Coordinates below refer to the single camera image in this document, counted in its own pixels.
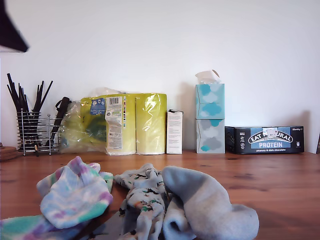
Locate pastel tie-dye sock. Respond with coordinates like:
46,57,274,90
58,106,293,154
36,156,115,230
0,171,115,240

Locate blue bird print sock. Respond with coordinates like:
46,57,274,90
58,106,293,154
113,162,168,240
81,211,126,240

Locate plain light blue sock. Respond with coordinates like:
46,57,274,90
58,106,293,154
161,194,198,240
161,165,260,240

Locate thin black stick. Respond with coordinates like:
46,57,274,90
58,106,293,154
5,83,25,118
30,79,45,118
6,72,28,118
34,80,54,118

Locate yellow kitchen roll pack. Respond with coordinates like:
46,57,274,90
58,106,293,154
59,86,168,156

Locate white cardboard carton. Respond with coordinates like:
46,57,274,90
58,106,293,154
166,108,185,155

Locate white tissue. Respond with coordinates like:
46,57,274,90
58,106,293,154
194,69,222,86

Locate blue cloud tissue box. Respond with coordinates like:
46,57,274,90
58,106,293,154
194,83,225,120

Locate black protein bar box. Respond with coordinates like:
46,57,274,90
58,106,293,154
224,125,305,155

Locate white wall light switch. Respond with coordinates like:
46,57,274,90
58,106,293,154
0,46,26,54

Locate dark brown utensil handle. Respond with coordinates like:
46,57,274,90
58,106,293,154
48,96,73,151

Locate chrome wire utensil holder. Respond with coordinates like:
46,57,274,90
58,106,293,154
15,107,62,156

